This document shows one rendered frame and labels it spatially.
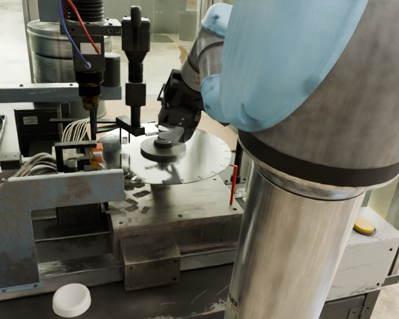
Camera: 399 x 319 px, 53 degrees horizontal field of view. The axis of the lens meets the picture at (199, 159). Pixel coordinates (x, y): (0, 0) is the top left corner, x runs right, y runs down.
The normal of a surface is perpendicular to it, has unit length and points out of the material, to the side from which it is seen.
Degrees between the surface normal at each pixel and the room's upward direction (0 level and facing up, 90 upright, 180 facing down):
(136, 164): 0
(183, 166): 0
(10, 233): 90
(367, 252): 90
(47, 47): 90
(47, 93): 90
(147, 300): 0
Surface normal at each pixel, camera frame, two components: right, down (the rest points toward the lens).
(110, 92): 0.30, 0.45
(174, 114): 0.07, 0.84
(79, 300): 0.07, -0.89
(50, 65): -0.26, 0.42
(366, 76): 0.09, 0.59
